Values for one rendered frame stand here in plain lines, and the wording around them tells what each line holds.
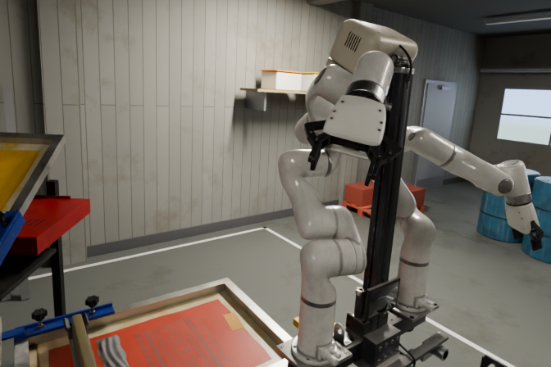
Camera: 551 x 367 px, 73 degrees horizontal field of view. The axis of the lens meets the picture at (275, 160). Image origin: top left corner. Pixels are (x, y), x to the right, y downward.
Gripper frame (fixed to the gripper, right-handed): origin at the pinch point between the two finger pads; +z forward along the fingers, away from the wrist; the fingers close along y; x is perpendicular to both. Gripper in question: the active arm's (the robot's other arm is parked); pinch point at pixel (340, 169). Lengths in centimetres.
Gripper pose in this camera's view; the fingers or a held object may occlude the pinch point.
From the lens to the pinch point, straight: 61.3
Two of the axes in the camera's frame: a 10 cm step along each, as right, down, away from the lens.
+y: -9.3, -2.7, 2.3
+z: -3.5, 7.5, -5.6
